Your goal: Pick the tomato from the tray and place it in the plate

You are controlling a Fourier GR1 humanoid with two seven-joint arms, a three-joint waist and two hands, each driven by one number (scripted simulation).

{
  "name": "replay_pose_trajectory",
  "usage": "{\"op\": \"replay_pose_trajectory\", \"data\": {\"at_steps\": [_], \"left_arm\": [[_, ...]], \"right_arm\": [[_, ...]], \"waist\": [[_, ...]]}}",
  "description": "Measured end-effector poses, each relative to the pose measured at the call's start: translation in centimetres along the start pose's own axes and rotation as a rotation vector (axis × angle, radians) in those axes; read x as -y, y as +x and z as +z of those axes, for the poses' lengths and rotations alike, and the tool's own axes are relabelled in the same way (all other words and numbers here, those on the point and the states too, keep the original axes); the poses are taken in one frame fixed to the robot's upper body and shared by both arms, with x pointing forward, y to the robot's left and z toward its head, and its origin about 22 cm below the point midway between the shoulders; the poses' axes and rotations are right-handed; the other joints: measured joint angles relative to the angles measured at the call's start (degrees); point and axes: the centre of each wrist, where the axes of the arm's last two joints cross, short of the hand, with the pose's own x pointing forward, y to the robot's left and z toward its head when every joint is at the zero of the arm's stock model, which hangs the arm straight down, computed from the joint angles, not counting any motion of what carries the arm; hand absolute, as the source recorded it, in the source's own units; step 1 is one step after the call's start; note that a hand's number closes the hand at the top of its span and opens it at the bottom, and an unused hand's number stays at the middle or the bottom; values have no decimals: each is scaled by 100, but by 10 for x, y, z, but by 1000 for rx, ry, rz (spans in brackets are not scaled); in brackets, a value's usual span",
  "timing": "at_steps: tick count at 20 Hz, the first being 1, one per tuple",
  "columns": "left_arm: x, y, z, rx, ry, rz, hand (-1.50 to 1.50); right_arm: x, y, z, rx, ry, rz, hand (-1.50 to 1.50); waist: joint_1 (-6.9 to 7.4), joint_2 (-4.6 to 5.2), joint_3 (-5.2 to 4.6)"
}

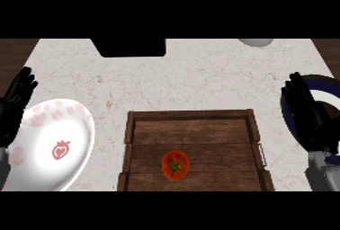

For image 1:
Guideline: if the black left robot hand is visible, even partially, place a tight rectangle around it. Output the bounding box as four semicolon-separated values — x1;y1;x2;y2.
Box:
0;66;40;148

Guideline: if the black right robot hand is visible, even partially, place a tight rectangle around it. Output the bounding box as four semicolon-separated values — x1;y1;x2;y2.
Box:
281;71;340;156

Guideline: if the white plate with pink strawberry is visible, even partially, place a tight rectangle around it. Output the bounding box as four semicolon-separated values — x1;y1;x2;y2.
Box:
2;98;97;192

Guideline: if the brown wooden tray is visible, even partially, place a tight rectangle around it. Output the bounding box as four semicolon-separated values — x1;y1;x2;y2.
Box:
116;109;277;192

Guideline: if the red tomato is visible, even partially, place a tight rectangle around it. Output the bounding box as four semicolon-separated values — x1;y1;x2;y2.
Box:
162;149;190;181

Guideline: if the grey round object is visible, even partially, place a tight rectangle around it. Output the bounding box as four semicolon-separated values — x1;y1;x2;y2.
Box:
239;38;275;48

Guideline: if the black appliance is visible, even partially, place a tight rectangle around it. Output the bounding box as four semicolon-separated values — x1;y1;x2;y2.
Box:
91;38;168;58

